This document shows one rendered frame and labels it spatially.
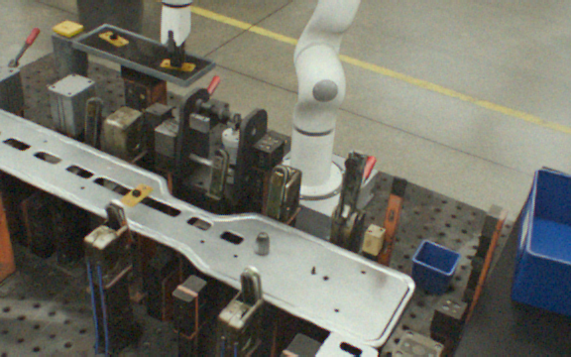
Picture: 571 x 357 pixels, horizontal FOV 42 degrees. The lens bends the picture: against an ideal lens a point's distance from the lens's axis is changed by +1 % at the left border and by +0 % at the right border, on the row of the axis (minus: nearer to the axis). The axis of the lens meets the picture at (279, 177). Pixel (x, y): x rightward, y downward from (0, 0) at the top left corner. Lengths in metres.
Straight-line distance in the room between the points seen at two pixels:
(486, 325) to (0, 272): 1.17
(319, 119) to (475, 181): 1.82
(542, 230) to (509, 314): 0.30
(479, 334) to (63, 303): 1.01
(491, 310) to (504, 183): 2.24
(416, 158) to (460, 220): 1.53
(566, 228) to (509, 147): 2.26
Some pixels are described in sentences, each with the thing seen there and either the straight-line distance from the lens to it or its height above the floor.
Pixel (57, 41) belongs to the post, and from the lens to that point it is 2.15.
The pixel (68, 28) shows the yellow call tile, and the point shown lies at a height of 1.16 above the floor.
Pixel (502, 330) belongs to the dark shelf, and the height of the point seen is 1.03.
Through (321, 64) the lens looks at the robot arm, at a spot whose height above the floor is 1.21.
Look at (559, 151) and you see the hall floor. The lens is 4.12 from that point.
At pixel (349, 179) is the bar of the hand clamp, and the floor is 1.15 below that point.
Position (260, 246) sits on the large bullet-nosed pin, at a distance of 1.57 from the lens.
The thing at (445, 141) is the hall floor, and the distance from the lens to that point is 3.95.
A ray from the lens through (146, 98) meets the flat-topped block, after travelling 2.01.
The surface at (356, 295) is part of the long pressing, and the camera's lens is 1.53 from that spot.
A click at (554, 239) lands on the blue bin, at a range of 1.75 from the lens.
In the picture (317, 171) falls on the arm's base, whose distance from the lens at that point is 2.08.
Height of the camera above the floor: 2.07
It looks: 36 degrees down
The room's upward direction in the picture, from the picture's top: 5 degrees clockwise
